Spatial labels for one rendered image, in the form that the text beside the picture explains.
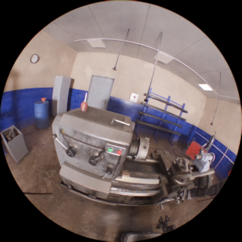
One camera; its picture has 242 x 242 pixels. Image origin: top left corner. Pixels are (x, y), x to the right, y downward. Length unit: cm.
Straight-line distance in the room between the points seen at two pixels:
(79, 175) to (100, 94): 346
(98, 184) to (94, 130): 52
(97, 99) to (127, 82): 155
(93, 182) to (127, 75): 372
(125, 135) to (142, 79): 345
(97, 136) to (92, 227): 141
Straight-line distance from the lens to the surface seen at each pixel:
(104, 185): 82
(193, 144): 398
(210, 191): 51
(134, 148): 77
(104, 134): 52
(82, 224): 157
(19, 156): 231
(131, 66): 393
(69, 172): 89
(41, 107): 303
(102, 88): 383
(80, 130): 56
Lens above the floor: 156
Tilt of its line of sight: 18 degrees down
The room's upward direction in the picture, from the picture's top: 16 degrees clockwise
